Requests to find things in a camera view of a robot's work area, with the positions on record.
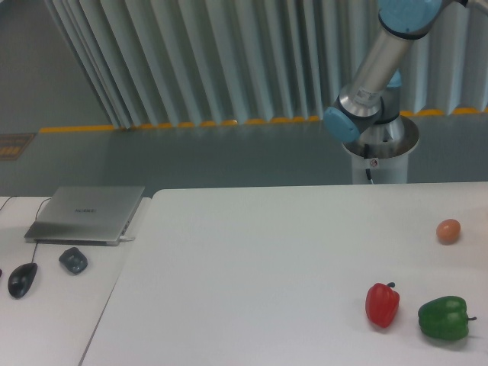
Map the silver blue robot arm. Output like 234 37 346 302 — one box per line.
323 1 487 143

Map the white pleated curtain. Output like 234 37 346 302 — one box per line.
43 0 488 130

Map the silver closed laptop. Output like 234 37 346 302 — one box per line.
24 186 144 246

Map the red bell pepper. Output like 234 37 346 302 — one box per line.
365 282 400 329

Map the dark grey small device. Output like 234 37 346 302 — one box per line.
59 247 88 275

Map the brown egg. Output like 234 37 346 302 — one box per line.
436 219 461 243

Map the green bell pepper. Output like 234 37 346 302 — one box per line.
417 295 477 341

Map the black computer mouse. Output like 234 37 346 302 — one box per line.
8 262 38 299

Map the black pedestal cable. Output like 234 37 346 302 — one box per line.
362 143 375 185

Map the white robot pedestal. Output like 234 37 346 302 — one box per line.
343 115 419 185

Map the black mouse cable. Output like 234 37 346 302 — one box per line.
28 197 52 265

